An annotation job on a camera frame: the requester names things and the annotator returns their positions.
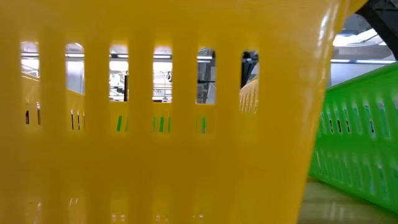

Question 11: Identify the yellow plastic slotted basket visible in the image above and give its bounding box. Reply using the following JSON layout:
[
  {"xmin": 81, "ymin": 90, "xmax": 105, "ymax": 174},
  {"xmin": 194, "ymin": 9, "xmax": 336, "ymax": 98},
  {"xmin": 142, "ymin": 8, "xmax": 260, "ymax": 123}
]
[{"xmin": 0, "ymin": 0, "xmax": 369, "ymax": 224}]

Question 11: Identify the white ceiling light fixture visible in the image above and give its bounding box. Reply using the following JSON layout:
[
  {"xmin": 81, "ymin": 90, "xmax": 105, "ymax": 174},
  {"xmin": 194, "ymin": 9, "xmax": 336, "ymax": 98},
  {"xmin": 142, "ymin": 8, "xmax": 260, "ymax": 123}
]
[{"xmin": 332, "ymin": 27, "xmax": 388, "ymax": 47}]

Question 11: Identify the green plastic slotted basket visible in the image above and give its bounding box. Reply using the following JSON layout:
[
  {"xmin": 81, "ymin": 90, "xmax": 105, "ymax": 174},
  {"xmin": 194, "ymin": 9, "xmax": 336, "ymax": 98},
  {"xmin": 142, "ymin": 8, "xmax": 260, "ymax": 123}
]
[{"xmin": 308, "ymin": 63, "xmax": 398, "ymax": 215}]

